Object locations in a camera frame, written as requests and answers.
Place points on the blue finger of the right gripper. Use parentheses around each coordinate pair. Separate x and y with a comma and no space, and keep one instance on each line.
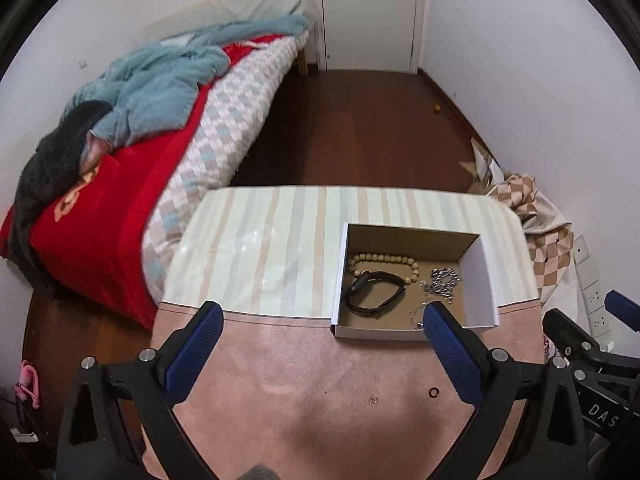
(624,309)

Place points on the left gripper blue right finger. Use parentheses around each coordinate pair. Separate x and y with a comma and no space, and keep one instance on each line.
(460,351)

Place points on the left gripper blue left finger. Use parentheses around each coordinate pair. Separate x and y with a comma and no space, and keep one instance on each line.
(187,350)

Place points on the white cardboard box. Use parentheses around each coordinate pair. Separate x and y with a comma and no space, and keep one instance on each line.
(446,266)

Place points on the black smart band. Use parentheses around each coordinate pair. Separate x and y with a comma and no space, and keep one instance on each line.
(373,293)

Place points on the white power strip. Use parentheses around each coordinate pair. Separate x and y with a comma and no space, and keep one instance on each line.
(592,294)

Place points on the checkered beige blanket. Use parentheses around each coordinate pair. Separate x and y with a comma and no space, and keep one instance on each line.
(549,236)

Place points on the striped table cloth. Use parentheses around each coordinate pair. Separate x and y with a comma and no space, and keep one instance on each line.
(275,251)

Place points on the red bed cover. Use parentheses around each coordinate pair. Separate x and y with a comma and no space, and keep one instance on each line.
(88,241)

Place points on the checkered mattress quilt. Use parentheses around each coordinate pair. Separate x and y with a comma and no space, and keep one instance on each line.
(235,111)

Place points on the pink cloth on floor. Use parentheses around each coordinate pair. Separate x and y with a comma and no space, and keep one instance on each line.
(27,387)

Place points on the black knit garment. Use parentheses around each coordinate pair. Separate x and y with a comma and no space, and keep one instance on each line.
(49,173)

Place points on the teal blue blanket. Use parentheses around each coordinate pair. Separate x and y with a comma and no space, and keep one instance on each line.
(154,88)

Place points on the white door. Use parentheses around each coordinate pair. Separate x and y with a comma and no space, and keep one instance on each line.
(380,35)

